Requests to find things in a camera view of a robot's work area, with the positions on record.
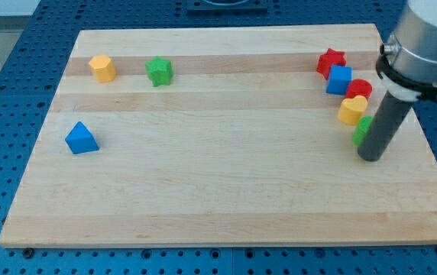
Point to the yellow heart block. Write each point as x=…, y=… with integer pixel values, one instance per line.
x=352, y=109

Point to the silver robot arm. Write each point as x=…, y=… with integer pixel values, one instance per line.
x=407, y=64

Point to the green circle block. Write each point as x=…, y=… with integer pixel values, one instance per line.
x=361, y=129

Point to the red circle block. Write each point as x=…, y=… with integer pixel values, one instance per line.
x=359, y=87

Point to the wooden board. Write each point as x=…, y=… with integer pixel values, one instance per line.
x=243, y=148

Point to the green star block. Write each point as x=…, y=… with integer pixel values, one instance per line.
x=159, y=71

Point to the red star block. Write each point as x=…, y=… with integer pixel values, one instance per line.
x=328, y=59

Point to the yellow hexagon block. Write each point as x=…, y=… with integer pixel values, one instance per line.
x=102, y=68

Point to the blue cube block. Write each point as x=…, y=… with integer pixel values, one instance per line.
x=339, y=79

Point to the blue triangle block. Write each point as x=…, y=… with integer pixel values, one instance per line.
x=80, y=140

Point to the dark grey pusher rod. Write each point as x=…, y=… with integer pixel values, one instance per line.
x=386, y=122

